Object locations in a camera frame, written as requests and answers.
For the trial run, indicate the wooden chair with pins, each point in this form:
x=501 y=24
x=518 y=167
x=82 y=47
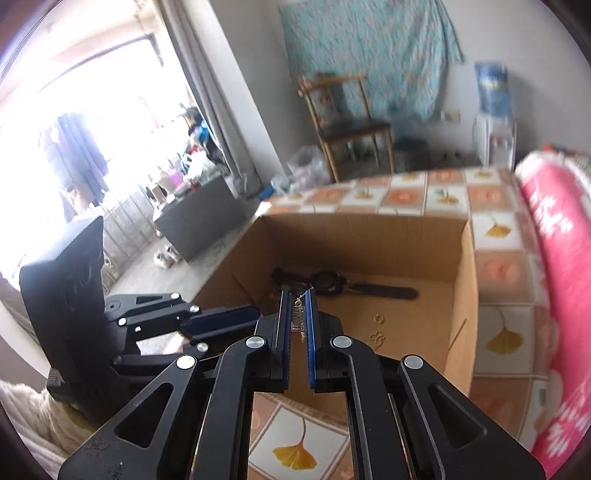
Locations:
x=355 y=127

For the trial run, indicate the pink floral blanket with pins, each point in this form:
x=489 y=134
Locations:
x=563 y=277

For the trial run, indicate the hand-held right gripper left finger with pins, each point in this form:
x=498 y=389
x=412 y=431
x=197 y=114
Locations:
x=285 y=346

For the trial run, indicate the gold openwork pendant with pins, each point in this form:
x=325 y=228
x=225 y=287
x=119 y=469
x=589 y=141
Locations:
x=377 y=339

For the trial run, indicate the teal floral hanging cloth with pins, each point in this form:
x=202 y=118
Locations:
x=369 y=41

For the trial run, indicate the metal railing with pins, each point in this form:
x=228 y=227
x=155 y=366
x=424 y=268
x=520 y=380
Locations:
x=129 y=230

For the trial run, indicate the grey curtain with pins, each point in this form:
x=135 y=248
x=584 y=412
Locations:
x=217 y=115

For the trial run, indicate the hanging dark garment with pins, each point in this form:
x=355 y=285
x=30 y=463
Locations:
x=78 y=157

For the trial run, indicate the white shoe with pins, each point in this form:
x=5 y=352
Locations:
x=160 y=261
x=173 y=255

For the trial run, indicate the white fluffy blanket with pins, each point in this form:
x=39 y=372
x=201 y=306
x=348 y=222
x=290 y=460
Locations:
x=27 y=415

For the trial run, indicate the purple black smartwatch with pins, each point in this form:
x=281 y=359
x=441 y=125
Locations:
x=328 y=281

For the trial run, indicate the tile pattern table cover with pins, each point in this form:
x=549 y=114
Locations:
x=503 y=277

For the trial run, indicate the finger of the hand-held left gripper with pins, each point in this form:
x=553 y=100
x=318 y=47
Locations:
x=152 y=357
x=221 y=321

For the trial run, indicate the white plastic bag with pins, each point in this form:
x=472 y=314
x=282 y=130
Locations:
x=307 y=168

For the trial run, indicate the white water dispenser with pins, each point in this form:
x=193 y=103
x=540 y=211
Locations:
x=487 y=138

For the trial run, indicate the white wall socket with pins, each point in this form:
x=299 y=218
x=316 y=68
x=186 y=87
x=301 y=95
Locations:
x=449 y=115

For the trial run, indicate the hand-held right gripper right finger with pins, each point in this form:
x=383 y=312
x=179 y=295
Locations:
x=311 y=350

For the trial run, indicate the blue water bottle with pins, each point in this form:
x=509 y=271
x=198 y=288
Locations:
x=494 y=87

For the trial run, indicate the silver rhinestone charm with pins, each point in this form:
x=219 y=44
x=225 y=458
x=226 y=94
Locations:
x=298 y=318

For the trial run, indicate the brown cardboard box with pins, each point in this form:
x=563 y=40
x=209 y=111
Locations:
x=369 y=258

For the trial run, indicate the pile of clothes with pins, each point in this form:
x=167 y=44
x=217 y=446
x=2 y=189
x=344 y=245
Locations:
x=198 y=143

